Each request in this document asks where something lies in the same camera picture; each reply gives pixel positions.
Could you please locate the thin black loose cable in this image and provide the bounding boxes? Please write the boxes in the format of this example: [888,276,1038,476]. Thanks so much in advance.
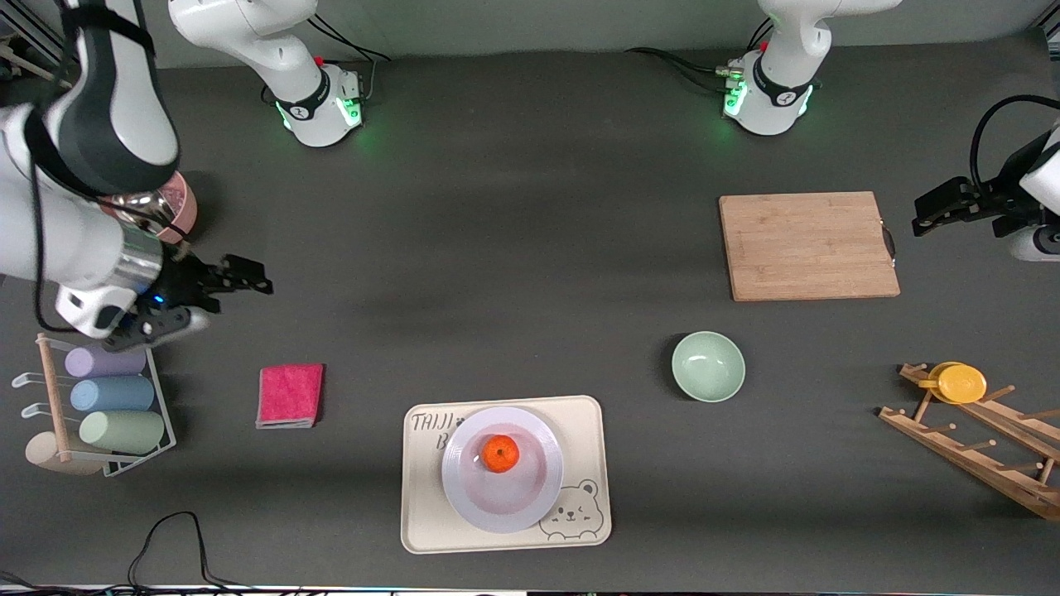
[128,511,249,590]

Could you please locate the pink bowl steel interior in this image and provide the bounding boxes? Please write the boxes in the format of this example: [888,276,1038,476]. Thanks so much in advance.
[112,171,199,246]

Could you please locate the orange fruit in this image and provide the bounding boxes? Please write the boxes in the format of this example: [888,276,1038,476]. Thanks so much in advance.
[482,434,522,474]

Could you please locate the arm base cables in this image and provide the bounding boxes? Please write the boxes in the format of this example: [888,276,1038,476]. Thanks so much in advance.
[261,12,395,107]
[625,21,775,94]

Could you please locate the white wire cup rack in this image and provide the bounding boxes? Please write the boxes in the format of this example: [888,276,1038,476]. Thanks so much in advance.
[12,333,177,478]

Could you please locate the beige cup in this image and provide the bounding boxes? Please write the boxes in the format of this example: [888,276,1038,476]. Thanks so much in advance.
[25,432,104,477]

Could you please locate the yellow cup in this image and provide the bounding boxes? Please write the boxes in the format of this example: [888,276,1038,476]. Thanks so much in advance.
[918,362,988,405]

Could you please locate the pink folded cloth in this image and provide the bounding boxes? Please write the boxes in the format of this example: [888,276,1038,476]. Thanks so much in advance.
[255,363,326,430]

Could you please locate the purple cup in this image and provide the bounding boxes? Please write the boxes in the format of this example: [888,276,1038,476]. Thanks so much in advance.
[65,344,148,379]

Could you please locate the beige bear print tray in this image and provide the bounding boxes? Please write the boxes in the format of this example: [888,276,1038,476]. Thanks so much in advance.
[401,396,612,554]

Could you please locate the wooden peg drying rack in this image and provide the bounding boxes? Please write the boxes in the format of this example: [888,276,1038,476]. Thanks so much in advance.
[878,362,1060,522]

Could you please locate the blue cup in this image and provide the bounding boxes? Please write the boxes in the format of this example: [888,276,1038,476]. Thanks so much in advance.
[70,377,156,413]

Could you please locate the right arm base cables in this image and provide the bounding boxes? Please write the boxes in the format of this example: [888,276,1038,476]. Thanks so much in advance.
[261,12,395,107]

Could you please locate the white round plate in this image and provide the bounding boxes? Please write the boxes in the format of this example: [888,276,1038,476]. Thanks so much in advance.
[441,406,566,534]

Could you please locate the wooden cutting board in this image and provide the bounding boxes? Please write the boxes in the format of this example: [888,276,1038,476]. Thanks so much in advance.
[719,191,902,303]

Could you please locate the light green bowl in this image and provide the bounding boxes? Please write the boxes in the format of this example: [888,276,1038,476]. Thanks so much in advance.
[671,331,746,404]

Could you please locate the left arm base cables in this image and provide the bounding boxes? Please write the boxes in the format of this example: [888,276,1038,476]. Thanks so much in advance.
[625,21,775,94]

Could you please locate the green cup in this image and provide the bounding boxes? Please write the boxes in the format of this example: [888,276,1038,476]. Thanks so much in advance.
[79,411,166,454]

